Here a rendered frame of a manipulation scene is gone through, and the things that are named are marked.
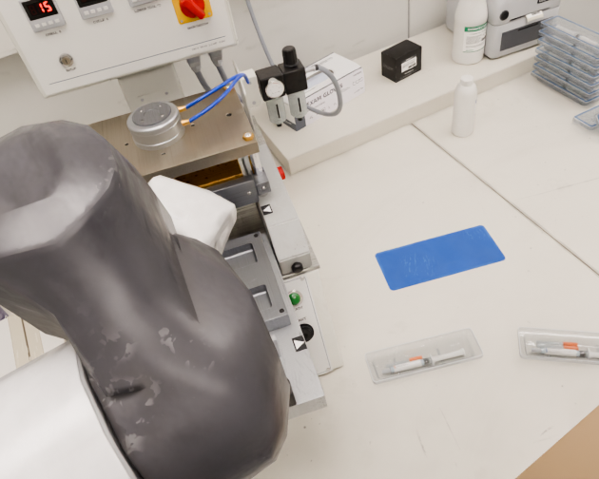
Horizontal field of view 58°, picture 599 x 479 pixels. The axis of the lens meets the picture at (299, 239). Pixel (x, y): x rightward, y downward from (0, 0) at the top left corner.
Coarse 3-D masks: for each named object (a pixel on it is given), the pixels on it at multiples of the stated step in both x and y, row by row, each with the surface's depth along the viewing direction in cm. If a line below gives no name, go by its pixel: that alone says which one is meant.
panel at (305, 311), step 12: (300, 276) 83; (288, 288) 84; (300, 288) 84; (300, 300) 84; (312, 300) 85; (300, 312) 85; (312, 312) 86; (300, 324) 86; (312, 324) 87; (312, 348) 88; (324, 348) 88; (324, 360) 89; (324, 372) 90
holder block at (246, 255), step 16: (240, 240) 80; (256, 240) 80; (224, 256) 80; (240, 256) 80; (256, 256) 78; (240, 272) 76; (256, 272) 76; (272, 272) 75; (256, 288) 74; (272, 288) 73; (272, 304) 71; (272, 320) 70; (288, 320) 71
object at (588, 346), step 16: (528, 336) 88; (544, 336) 87; (560, 336) 87; (576, 336) 86; (592, 336) 86; (528, 352) 86; (544, 352) 85; (560, 352) 85; (576, 352) 85; (592, 352) 84
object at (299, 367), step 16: (272, 256) 81; (288, 304) 74; (272, 336) 66; (288, 336) 71; (288, 352) 69; (304, 352) 69; (288, 368) 67; (304, 368) 67; (304, 384) 66; (320, 384) 65; (304, 400) 64; (320, 400) 65; (288, 416) 65
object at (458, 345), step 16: (448, 336) 90; (464, 336) 89; (384, 352) 89; (400, 352) 89; (416, 352) 89; (432, 352) 88; (448, 352) 88; (464, 352) 87; (480, 352) 87; (384, 368) 87; (400, 368) 87; (416, 368) 87
